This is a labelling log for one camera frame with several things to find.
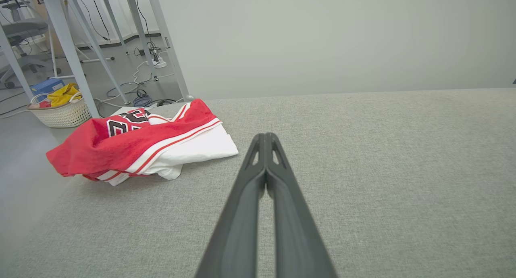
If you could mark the white power strip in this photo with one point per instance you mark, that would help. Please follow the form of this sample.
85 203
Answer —
160 63

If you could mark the yellow garment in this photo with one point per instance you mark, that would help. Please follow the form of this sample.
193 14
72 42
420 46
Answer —
62 95

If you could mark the brown cardboard box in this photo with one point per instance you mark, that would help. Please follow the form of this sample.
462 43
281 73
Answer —
54 44

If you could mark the red white Bulls jersey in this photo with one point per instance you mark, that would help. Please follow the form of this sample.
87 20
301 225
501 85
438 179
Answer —
121 149

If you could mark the blue box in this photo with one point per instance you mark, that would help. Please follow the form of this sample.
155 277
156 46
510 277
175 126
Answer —
46 85

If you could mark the small red garment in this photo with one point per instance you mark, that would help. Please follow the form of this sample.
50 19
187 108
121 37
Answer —
44 104

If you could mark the grey office chair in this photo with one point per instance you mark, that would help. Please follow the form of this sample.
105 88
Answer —
24 28

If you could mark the grey metal table leg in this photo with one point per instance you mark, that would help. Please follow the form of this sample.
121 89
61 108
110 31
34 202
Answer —
139 28
16 64
66 44
95 44
113 19
170 48

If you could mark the white woven laundry basket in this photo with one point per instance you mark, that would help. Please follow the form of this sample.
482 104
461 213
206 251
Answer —
64 114

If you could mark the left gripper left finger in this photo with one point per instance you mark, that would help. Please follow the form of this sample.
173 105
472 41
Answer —
238 229

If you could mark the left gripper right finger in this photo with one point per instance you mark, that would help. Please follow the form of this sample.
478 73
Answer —
296 233

